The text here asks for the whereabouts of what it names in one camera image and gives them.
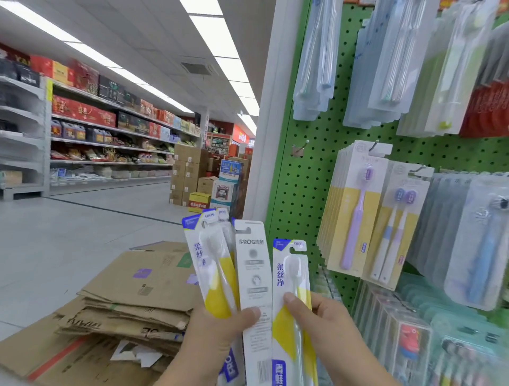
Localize person's left hand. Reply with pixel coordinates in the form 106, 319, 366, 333
163, 306, 259, 386

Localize person's right hand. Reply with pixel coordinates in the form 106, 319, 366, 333
284, 292, 394, 386

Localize bundle of cartoon toothbrush boxes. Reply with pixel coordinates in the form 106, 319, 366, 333
312, 266, 345, 302

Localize purple twin toothbrush yellow card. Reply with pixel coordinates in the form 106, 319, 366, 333
362, 161, 434, 291

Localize teal multi toothbrush pack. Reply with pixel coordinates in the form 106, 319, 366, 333
398, 274, 509, 386

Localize row of slim toothbrush packs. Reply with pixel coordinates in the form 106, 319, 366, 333
317, 141, 393, 264

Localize green pegboard display rack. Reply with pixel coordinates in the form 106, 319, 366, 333
266, 0, 509, 386

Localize bundle of clear blue toothbrush blisters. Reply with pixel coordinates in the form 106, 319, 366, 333
406, 173, 509, 311

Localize pile of red grey toothbrush packs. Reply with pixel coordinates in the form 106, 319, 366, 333
460, 16, 509, 138

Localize row of twin toothbrush packs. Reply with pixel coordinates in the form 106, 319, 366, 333
344, 0, 440, 130

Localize row of blue toothbrush packs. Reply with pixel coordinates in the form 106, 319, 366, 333
293, 0, 345, 122

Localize bundle of green toothbrush packs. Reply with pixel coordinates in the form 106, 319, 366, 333
398, 0, 501, 138

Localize white endcap shelf unit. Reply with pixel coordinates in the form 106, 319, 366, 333
0, 59, 49, 200

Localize pile of flattened cardboard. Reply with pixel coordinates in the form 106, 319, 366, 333
0, 241, 204, 386

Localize red yellow carton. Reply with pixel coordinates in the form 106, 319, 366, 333
188, 192, 212, 212

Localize white blue carton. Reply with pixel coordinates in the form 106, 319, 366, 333
208, 159, 243, 220

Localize stack of brown cartons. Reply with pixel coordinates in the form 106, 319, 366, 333
169, 143, 216, 208

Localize stocked store shelves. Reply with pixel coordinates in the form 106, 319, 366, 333
43, 43, 204, 196

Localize ceiling light strip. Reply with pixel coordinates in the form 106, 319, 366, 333
179, 0, 259, 135
0, 0, 196, 114

